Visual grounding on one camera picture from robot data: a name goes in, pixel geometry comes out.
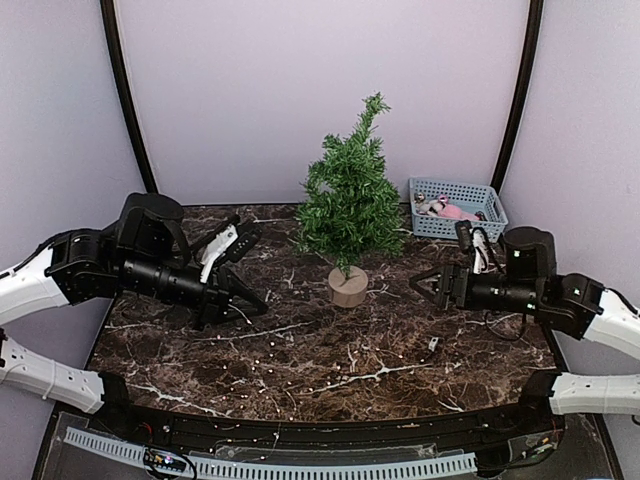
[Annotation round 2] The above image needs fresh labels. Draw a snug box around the pink plush ornament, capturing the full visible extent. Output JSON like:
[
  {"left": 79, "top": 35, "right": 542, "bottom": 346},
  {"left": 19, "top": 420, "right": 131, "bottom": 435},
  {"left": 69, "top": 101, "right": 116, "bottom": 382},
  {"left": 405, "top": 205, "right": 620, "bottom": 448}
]
[{"left": 432, "top": 196, "right": 481, "bottom": 221}]

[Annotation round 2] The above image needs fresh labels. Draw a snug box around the white battery box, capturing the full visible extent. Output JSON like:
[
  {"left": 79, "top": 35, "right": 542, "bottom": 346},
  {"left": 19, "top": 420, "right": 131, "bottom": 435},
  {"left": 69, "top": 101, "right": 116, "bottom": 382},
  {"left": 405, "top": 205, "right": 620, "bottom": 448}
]
[{"left": 428, "top": 337, "right": 441, "bottom": 352}]

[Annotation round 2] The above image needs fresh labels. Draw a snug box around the grey slotted cable duct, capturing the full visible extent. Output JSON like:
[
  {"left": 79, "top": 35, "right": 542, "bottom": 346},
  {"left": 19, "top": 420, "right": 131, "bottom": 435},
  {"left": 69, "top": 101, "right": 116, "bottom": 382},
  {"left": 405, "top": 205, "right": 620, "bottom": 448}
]
[{"left": 63, "top": 427, "right": 478, "bottom": 480}]

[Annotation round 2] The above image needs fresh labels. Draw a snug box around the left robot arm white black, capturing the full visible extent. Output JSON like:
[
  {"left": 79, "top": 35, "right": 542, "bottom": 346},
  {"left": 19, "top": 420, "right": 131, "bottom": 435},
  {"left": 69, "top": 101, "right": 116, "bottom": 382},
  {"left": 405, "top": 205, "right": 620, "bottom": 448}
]
[{"left": 1, "top": 193, "right": 268, "bottom": 436}]

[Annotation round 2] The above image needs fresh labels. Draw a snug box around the small green christmas tree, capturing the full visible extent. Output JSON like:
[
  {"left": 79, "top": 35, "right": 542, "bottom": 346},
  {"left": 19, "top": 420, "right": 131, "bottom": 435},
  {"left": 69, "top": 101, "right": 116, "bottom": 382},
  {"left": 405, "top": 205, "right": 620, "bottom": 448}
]
[{"left": 296, "top": 92, "right": 404, "bottom": 308}]

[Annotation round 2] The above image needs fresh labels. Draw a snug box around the left black frame post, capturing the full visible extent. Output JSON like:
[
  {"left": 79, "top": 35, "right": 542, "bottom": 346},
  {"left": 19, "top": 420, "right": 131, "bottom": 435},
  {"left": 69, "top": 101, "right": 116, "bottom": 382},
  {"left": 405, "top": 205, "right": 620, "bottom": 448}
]
[{"left": 99, "top": 0, "right": 159, "bottom": 193}]

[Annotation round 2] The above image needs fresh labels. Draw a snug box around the fairy light string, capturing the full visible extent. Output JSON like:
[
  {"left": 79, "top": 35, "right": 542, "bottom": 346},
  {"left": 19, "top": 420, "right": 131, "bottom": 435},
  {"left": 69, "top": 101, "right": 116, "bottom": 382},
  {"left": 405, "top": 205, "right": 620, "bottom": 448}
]
[{"left": 209, "top": 299, "right": 426, "bottom": 461}]

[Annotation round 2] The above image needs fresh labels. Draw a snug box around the black front rail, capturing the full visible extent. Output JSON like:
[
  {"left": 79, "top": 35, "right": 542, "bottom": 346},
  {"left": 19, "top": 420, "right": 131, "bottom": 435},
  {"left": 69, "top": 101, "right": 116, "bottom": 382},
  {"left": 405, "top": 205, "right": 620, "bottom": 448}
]
[{"left": 100, "top": 404, "right": 565, "bottom": 451}]

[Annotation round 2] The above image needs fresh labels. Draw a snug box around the silver bauble ornament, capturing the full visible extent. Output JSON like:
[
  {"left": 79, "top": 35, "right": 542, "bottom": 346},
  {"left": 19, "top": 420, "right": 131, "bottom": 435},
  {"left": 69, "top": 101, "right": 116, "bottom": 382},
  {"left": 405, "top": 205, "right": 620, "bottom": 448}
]
[{"left": 414, "top": 192, "right": 428, "bottom": 212}]

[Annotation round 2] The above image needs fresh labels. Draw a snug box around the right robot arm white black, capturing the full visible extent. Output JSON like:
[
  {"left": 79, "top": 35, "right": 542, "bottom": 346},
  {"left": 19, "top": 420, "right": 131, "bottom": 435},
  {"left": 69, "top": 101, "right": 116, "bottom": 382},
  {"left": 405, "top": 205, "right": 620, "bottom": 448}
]
[{"left": 409, "top": 221, "right": 639, "bottom": 434}]

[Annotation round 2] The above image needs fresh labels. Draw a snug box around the blue plastic basket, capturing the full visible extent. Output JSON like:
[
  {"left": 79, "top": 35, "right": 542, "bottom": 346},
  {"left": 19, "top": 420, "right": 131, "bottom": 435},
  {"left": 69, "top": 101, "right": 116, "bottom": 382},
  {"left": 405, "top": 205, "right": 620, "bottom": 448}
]
[{"left": 408, "top": 177, "right": 508, "bottom": 242}]

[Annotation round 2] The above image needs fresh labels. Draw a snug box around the black frame post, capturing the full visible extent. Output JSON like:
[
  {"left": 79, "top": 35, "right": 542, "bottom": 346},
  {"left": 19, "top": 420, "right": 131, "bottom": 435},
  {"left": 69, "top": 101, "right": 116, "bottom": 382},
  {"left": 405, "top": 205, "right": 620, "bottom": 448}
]
[
  {"left": 99, "top": 0, "right": 159, "bottom": 193},
  {"left": 490, "top": 0, "right": 544, "bottom": 192}
]

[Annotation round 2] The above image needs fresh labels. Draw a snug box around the right black frame post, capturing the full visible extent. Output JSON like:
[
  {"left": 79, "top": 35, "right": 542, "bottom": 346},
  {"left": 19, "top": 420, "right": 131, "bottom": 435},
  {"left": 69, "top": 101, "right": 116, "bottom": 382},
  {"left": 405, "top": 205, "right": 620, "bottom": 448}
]
[{"left": 490, "top": 0, "right": 544, "bottom": 192}]

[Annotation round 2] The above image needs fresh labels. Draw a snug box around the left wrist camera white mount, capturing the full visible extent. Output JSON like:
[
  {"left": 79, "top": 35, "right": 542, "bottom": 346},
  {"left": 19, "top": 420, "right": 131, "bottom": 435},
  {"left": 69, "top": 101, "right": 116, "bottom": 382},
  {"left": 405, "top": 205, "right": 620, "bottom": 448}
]
[{"left": 200, "top": 222, "right": 262, "bottom": 284}]

